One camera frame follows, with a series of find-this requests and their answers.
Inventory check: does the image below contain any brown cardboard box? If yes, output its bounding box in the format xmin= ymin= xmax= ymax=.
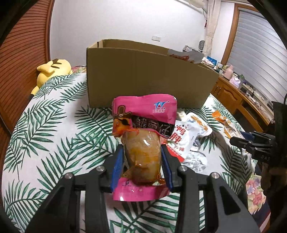
xmin=86 ymin=39 xmax=219 ymax=108

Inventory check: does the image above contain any grey window blind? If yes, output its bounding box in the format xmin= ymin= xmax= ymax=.
xmin=227 ymin=7 xmax=286 ymax=102

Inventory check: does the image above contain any pink fish snack packet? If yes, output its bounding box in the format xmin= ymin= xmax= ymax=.
xmin=112 ymin=94 xmax=177 ymax=202

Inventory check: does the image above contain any white wall switch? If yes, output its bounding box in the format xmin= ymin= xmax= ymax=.
xmin=151 ymin=35 xmax=161 ymax=42

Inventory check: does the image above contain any white red snack packet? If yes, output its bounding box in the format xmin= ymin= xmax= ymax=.
xmin=166 ymin=120 xmax=200 ymax=163

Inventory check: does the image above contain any white small fan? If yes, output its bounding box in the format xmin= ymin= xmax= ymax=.
xmin=198 ymin=40 xmax=205 ymax=52

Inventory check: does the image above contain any beige curtain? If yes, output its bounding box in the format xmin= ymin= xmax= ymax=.
xmin=203 ymin=0 xmax=221 ymax=57

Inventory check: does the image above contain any pink bottle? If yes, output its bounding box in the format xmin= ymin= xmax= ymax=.
xmin=223 ymin=65 xmax=234 ymax=80

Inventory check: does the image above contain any wooden louvered wardrobe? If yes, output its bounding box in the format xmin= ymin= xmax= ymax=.
xmin=1 ymin=1 xmax=54 ymax=164

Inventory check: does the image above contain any person right hand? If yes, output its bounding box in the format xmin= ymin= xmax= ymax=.
xmin=261 ymin=163 xmax=286 ymax=197

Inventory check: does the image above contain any silver orange snack packet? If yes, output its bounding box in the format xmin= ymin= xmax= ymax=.
xmin=177 ymin=111 xmax=213 ymax=137

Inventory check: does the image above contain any wooden sideboard cabinet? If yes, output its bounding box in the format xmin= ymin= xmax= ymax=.
xmin=211 ymin=76 xmax=273 ymax=132

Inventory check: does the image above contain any orange white snack packet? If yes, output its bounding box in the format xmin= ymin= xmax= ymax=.
xmin=167 ymin=49 xmax=204 ymax=64

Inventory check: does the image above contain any yellow pikachu plush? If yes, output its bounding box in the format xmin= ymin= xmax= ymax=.
xmin=29 ymin=59 xmax=72 ymax=100

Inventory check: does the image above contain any orange small snack packet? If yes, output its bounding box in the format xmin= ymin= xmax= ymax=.
xmin=212 ymin=110 xmax=244 ymax=139

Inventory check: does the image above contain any palm leaf bed sheet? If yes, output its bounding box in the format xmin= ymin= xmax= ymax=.
xmin=1 ymin=65 xmax=271 ymax=233

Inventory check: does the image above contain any pink tissue box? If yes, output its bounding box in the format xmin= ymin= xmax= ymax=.
xmin=229 ymin=74 xmax=244 ymax=89

